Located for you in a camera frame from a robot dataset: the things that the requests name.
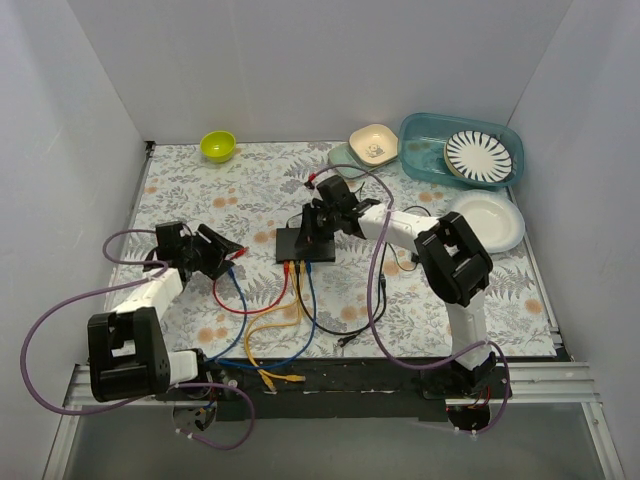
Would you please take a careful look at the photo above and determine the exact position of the black network switch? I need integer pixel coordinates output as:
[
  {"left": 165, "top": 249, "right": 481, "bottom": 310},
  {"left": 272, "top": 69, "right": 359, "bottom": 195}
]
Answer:
[{"left": 275, "top": 228, "right": 336, "bottom": 264}]

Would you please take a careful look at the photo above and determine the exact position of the blue ethernet cable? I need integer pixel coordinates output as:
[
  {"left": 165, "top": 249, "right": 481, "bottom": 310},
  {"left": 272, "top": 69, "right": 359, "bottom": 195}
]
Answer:
[
  {"left": 204, "top": 269, "right": 249, "bottom": 364},
  {"left": 214, "top": 262, "right": 318, "bottom": 371}
]

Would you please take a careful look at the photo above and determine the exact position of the red ethernet cable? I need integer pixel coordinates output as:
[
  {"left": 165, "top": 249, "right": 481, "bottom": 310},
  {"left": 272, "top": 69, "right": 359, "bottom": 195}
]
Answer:
[{"left": 212, "top": 247, "right": 292, "bottom": 314}]

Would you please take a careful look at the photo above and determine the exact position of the yellow ethernet cable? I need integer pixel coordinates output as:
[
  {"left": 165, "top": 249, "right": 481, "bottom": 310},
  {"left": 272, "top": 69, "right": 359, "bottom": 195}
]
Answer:
[
  {"left": 244, "top": 262, "right": 307, "bottom": 385},
  {"left": 243, "top": 262, "right": 301, "bottom": 392}
]

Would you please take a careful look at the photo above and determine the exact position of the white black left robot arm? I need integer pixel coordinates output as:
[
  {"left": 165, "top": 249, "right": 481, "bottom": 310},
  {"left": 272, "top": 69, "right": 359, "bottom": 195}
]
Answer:
[{"left": 87, "top": 221, "right": 243, "bottom": 402}]

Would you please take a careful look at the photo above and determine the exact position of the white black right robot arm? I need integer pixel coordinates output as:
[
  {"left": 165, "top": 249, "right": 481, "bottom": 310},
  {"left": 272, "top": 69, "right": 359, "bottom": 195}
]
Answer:
[{"left": 293, "top": 174, "right": 496, "bottom": 398}]

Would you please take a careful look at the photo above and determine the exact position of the floral patterned table mat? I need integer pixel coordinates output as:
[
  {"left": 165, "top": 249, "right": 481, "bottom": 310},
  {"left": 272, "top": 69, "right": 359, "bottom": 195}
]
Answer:
[{"left": 97, "top": 140, "right": 556, "bottom": 360}]

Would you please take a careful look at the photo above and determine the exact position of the pale green divided tray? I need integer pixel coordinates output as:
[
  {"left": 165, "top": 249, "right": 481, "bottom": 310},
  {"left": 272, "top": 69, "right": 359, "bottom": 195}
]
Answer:
[{"left": 328, "top": 143, "right": 380, "bottom": 180}]

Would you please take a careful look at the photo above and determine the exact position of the beige square panda bowl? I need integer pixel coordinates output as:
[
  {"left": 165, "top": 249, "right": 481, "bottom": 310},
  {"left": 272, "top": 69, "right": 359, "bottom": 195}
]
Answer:
[{"left": 348, "top": 124, "right": 398, "bottom": 167}]

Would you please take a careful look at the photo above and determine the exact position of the lime green bowl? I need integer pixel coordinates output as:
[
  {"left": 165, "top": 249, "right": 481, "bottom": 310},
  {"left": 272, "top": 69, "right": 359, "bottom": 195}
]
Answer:
[{"left": 200, "top": 131, "right": 236, "bottom": 164}]

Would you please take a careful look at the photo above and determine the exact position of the teal plastic basin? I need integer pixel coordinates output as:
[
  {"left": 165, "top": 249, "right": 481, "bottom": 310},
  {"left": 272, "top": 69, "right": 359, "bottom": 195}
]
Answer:
[{"left": 398, "top": 113, "right": 525, "bottom": 190}]

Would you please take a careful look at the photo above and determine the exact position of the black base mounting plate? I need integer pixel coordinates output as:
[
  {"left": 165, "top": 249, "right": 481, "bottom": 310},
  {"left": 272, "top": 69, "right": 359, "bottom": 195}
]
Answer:
[{"left": 154, "top": 355, "right": 571, "bottom": 426}]

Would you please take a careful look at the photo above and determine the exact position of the blue striped white plate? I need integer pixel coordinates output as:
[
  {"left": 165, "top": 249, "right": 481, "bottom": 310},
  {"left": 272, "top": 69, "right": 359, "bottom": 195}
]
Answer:
[{"left": 444, "top": 130, "right": 513, "bottom": 183}]

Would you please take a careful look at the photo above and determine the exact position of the white round plate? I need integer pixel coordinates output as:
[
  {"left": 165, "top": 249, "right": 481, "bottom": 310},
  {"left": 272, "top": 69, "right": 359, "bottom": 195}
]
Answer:
[{"left": 448, "top": 190, "right": 525, "bottom": 254}]

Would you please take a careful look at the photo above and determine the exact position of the black ethernet cable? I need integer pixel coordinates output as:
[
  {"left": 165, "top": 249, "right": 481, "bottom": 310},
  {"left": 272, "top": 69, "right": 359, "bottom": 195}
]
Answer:
[{"left": 294, "top": 262, "right": 389, "bottom": 347}]

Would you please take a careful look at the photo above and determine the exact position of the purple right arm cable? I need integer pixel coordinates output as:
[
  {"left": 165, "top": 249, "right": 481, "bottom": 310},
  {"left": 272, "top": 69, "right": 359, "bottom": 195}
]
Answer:
[{"left": 305, "top": 162, "right": 514, "bottom": 436}]

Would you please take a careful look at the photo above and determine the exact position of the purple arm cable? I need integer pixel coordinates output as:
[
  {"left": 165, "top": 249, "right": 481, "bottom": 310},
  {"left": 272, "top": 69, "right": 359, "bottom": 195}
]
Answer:
[
  {"left": 19, "top": 228, "right": 256, "bottom": 451},
  {"left": 305, "top": 162, "right": 514, "bottom": 436}
]

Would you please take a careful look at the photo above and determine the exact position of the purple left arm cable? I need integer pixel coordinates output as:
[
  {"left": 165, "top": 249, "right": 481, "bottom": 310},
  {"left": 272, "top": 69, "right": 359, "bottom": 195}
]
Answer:
[{"left": 19, "top": 228, "right": 256, "bottom": 451}]

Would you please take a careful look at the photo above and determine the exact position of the aluminium frame rail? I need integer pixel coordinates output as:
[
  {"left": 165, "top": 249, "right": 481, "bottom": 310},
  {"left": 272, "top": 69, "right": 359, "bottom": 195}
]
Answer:
[{"left": 63, "top": 362, "right": 601, "bottom": 407}]

